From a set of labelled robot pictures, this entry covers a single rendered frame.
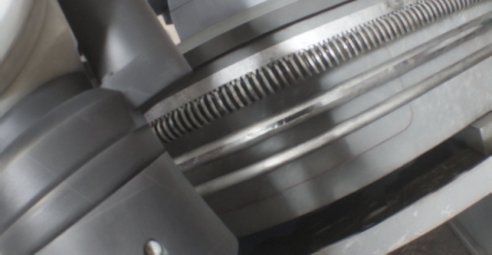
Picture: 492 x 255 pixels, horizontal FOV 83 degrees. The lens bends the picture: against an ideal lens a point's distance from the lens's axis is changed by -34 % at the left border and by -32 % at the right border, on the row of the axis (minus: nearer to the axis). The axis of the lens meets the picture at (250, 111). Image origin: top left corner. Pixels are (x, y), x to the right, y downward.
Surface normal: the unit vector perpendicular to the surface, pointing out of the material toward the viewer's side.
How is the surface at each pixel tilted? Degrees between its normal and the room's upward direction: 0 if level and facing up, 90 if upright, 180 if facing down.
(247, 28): 90
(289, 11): 90
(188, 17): 90
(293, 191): 90
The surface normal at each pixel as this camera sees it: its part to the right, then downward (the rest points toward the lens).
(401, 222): -0.15, 0.11
